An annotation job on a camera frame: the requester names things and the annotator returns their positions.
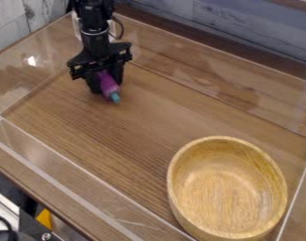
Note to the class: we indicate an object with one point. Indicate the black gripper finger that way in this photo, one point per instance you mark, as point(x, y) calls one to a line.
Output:
point(92, 82)
point(116, 71)

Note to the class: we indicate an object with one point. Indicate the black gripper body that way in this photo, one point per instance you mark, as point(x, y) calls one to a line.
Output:
point(84, 63)

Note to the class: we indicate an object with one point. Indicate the purple toy eggplant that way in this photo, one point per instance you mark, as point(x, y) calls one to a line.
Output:
point(108, 87)

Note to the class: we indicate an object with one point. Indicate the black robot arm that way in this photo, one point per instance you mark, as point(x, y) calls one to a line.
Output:
point(94, 14)

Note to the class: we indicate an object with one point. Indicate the brown wooden bowl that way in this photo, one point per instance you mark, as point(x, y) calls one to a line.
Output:
point(226, 190)

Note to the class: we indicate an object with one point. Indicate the yellow black device base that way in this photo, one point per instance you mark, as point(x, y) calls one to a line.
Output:
point(31, 230)

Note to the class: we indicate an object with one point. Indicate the clear acrylic tray wall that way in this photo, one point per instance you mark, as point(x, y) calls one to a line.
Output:
point(94, 164)

